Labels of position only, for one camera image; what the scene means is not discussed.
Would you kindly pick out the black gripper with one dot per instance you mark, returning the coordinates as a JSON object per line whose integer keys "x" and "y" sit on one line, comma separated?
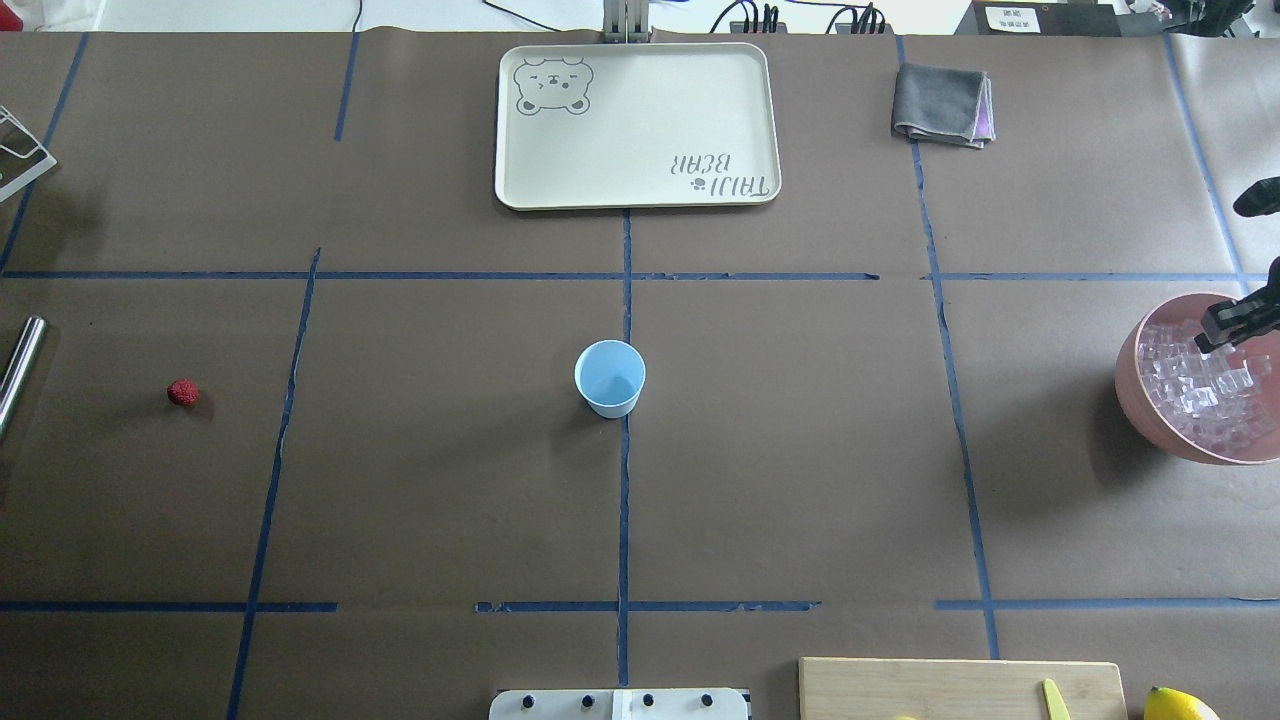
{"x": 1236, "y": 319}

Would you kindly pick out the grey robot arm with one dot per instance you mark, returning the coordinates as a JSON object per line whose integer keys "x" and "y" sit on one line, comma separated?
{"x": 1262, "y": 198}

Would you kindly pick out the clear ice cubes pile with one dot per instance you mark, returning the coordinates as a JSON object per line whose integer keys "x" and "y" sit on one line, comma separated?
{"x": 1216, "y": 400}

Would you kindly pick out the light blue paper cup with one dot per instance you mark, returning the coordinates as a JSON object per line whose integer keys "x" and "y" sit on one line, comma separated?
{"x": 610, "y": 375}

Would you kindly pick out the pink bowl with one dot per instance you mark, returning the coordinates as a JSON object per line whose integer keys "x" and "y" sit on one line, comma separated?
{"x": 1141, "y": 412}

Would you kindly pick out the grey folded cloth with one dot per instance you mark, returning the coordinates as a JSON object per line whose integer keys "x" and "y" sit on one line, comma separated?
{"x": 944, "y": 105}

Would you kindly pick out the yellow lemon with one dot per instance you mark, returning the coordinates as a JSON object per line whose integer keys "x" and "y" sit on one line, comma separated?
{"x": 1166, "y": 703}

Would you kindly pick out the yellow plastic knife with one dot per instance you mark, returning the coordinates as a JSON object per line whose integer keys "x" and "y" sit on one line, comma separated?
{"x": 1056, "y": 708}

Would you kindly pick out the wooden cutting board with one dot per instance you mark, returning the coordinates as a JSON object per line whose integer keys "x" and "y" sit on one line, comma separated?
{"x": 834, "y": 688}

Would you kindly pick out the cream bear serving tray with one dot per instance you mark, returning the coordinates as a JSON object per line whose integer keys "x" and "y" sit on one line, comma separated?
{"x": 635, "y": 126}

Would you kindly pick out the red strawberry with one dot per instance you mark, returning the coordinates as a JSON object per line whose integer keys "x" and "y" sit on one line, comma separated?
{"x": 183, "y": 393}

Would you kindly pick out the steel muddler with black cap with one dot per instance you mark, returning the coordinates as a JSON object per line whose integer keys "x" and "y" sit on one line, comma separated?
{"x": 20, "y": 364}

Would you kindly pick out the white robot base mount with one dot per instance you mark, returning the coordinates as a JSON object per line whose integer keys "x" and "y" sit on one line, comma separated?
{"x": 622, "y": 703}

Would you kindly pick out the white wire cup rack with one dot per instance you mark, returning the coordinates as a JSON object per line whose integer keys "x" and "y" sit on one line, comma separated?
{"x": 24, "y": 159}

